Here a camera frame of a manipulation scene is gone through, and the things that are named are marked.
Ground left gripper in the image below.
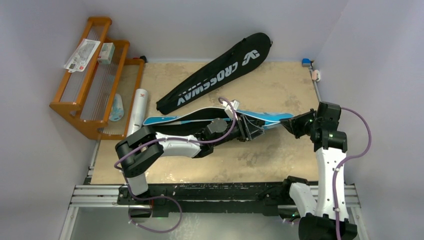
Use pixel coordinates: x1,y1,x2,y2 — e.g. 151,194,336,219
211,114,264,147

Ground blue racket bag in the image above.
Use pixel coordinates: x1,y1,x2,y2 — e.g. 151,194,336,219
142,107,294,136

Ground black Crossway racket bag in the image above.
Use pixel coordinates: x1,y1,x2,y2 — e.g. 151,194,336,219
156,32,273,115

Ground white shuttlecock tube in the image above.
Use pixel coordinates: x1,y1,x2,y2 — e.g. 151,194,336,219
126,88,149,137

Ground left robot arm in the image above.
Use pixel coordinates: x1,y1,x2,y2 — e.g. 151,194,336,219
114,114,266,205

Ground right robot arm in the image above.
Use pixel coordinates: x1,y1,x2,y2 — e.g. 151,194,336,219
280,102,358,240

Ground blue white wipes pack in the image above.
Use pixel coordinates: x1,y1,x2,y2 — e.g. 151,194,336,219
108,93,125,122

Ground blue clip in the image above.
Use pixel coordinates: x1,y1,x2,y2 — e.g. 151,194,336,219
301,58,313,68

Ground wooden shelf rack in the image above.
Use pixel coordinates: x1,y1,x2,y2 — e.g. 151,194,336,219
49,16,147,141

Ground small white green box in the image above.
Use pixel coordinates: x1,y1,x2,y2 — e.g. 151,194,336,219
97,42,115,65

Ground white plastic package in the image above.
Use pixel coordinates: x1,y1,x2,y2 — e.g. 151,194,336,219
63,38,101,73

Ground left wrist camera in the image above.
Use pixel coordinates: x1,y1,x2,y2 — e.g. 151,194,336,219
221,99,240,120

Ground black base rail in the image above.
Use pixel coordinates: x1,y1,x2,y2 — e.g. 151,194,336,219
117,177,298,218

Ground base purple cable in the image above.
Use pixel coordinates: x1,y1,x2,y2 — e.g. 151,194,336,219
127,193,184,233

